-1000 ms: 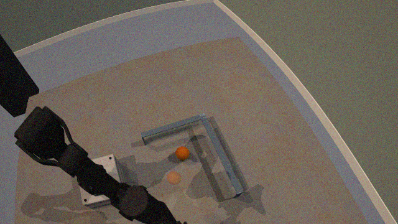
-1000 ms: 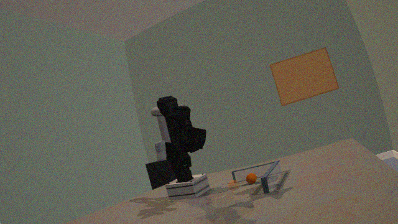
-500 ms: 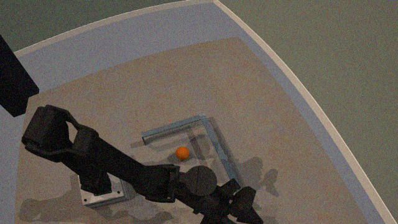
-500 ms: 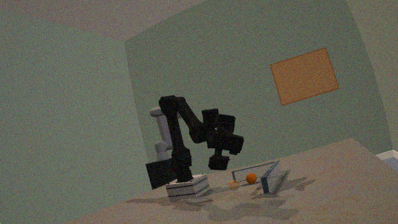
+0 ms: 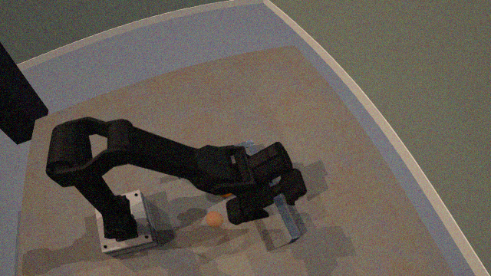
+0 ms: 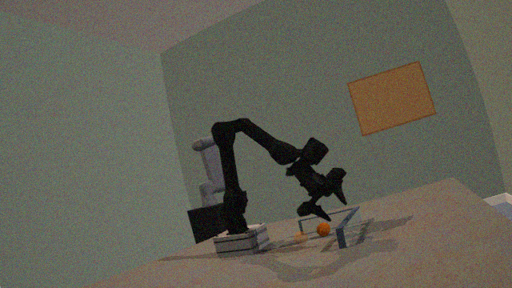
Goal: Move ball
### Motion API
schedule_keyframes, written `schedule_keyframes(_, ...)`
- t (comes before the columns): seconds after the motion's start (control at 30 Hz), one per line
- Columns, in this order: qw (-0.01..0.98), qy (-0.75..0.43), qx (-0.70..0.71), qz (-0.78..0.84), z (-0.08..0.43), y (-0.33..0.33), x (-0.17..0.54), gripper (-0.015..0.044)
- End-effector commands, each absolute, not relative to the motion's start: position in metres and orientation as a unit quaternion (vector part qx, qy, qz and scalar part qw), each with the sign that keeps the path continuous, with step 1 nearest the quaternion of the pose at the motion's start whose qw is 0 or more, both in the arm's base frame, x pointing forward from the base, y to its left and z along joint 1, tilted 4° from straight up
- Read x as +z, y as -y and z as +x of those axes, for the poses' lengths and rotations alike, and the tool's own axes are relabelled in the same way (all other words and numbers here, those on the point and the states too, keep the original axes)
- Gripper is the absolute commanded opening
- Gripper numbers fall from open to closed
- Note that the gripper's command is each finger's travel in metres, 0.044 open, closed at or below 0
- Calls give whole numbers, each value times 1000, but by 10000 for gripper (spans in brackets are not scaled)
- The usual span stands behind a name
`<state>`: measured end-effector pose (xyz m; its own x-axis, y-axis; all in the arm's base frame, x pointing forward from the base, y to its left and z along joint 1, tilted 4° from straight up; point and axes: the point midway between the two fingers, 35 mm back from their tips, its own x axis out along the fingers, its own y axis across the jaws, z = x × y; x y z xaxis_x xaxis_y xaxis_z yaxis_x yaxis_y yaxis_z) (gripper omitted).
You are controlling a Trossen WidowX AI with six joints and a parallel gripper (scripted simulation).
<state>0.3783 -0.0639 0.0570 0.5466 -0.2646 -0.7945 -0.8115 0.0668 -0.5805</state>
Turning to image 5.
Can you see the clear low corner wall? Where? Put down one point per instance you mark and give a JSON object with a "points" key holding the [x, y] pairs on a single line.
{"points": [[274, 209]]}

